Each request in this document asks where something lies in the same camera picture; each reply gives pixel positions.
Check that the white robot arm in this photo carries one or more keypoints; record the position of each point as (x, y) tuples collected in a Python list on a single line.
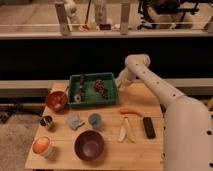
[(188, 126)]

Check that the green plastic tray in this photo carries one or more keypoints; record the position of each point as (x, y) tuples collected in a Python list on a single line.
[(92, 98)]

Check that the apple in white cup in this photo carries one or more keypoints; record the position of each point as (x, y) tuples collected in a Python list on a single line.
[(42, 146)]

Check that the purple bowl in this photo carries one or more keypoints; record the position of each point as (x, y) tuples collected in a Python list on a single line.
[(89, 145)]

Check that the red-brown bowl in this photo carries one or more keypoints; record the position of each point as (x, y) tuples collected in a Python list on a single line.
[(56, 101)]

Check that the orange carrot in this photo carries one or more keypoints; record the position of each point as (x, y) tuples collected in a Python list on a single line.
[(129, 111)]

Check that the crumpled blue cloth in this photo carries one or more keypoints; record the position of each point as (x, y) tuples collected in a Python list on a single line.
[(74, 121)]

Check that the small blue cup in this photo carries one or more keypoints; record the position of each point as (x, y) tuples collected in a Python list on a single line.
[(95, 120)]

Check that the black metal tool in tray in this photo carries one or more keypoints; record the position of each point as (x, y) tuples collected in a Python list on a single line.
[(79, 97)]

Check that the wooden table board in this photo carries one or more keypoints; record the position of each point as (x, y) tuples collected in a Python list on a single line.
[(142, 154)]

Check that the black remote control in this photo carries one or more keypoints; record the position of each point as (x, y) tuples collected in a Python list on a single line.
[(149, 129)]

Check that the small metal cup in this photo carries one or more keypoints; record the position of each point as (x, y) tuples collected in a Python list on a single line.
[(47, 122)]

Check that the red grape bunch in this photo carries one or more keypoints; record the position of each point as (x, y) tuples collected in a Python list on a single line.
[(100, 88)]

